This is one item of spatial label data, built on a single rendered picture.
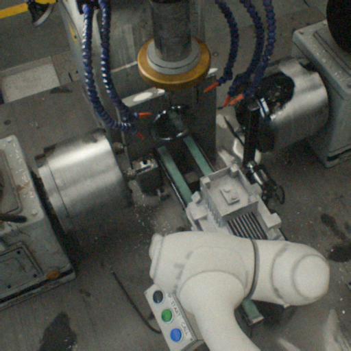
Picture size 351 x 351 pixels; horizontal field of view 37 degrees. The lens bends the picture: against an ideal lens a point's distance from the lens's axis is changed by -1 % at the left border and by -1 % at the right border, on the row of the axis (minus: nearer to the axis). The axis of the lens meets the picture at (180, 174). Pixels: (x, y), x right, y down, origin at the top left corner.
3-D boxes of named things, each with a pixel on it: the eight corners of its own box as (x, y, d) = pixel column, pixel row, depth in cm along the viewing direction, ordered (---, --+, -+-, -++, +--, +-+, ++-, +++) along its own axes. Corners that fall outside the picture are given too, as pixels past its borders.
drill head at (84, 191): (7, 201, 158) (-23, 152, 137) (120, 156, 165) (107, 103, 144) (30, 271, 145) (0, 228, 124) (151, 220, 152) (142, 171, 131)
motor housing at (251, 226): (186, 227, 149) (184, 192, 134) (246, 202, 153) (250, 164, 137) (218, 288, 139) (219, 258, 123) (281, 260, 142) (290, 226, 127)
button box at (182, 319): (155, 293, 130) (142, 292, 126) (175, 276, 128) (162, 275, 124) (185, 356, 121) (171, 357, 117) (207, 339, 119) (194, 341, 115)
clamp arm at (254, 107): (240, 163, 152) (245, 103, 131) (249, 159, 152) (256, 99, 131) (246, 172, 150) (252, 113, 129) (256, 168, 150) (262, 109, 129)
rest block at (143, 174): (135, 179, 174) (130, 158, 164) (154, 172, 175) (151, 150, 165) (142, 193, 170) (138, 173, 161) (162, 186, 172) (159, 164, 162)
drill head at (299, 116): (206, 123, 171) (205, 66, 150) (313, 81, 179) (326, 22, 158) (243, 181, 158) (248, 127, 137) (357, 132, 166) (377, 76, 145)
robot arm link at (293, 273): (306, 244, 99) (239, 236, 97) (345, 245, 83) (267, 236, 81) (301, 302, 97) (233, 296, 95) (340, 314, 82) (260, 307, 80)
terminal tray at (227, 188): (199, 193, 137) (198, 178, 131) (236, 178, 139) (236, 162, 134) (219, 230, 131) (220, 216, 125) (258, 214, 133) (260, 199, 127)
